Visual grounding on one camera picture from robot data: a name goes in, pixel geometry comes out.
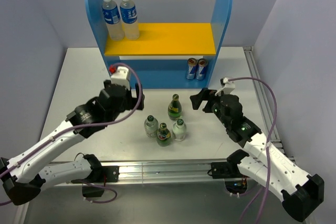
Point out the energy drink can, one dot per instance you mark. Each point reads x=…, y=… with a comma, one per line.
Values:
x=201, y=69
x=191, y=68

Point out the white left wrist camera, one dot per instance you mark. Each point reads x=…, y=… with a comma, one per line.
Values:
x=120, y=75

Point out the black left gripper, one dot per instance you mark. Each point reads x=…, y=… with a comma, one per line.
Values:
x=132, y=101

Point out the green bottle red label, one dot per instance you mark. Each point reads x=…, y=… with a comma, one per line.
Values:
x=163, y=135

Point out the far left water bottle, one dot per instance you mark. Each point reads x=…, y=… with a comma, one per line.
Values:
x=113, y=21

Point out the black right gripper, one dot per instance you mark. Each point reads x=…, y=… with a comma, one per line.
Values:
x=197, y=99

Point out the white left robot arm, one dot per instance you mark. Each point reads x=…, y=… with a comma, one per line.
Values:
x=84, y=121

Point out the right energy drink can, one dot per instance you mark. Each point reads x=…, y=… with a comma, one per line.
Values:
x=201, y=69

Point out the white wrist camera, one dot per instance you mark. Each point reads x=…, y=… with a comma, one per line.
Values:
x=120, y=75
x=226, y=87

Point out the blue and yellow shelf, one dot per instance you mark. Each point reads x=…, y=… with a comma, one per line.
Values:
x=160, y=55

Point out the green bottle gold cap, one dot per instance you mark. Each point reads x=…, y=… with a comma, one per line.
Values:
x=175, y=108

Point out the aluminium side rail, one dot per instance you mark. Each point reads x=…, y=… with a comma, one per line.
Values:
x=261, y=90

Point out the left energy drink can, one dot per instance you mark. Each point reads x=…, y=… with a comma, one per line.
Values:
x=191, y=68

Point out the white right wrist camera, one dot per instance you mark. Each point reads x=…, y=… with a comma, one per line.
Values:
x=226, y=87

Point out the aluminium front rail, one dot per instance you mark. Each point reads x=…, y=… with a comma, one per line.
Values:
x=168, y=171

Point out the blue label water bottle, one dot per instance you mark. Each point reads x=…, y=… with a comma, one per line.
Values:
x=130, y=19

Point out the clear glass bottle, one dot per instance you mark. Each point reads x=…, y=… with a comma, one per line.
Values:
x=151, y=126
x=179, y=130

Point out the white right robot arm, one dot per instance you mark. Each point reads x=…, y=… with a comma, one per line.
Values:
x=299, y=192

